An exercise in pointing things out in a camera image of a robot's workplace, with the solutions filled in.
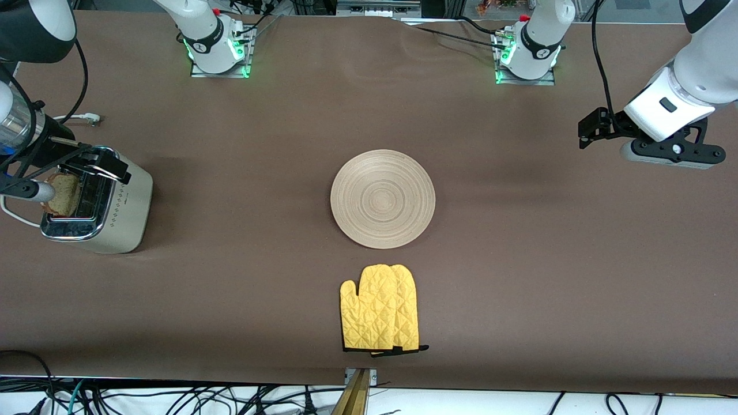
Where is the grey equipment box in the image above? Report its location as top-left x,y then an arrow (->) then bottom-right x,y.
336,0 -> 423,18

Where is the teal floor cable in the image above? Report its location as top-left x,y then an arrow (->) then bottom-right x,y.
66,379 -> 88,415

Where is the yellow wooden beam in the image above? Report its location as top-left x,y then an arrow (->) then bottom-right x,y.
330,369 -> 371,415

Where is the black looped floor cable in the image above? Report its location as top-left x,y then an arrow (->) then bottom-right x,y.
0,349 -> 56,415

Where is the black cable across table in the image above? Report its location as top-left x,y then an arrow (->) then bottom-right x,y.
404,16 -> 509,50

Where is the round wooden plate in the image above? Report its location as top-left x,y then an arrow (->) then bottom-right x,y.
330,149 -> 436,250

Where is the white toaster power cord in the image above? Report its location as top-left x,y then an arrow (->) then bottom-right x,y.
0,114 -> 101,228

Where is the black cable at arm base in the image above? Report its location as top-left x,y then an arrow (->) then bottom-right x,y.
231,0 -> 283,36

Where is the slice of brown bread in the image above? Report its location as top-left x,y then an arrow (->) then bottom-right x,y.
42,173 -> 81,218

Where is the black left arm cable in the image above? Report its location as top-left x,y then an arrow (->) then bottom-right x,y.
590,0 -> 622,126

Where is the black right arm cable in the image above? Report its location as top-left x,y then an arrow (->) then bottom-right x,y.
57,37 -> 89,125

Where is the yellow quilted oven mitt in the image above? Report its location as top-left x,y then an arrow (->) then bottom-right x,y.
394,264 -> 430,358
340,264 -> 404,353

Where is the small metal table bracket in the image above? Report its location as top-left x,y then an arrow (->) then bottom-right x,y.
344,367 -> 378,386

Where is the chrome and cream toaster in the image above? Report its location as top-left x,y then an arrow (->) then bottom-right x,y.
39,146 -> 155,255

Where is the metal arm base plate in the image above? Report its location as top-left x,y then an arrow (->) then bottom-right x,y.
190,55 -> 254,79
494,68 -> 558,87

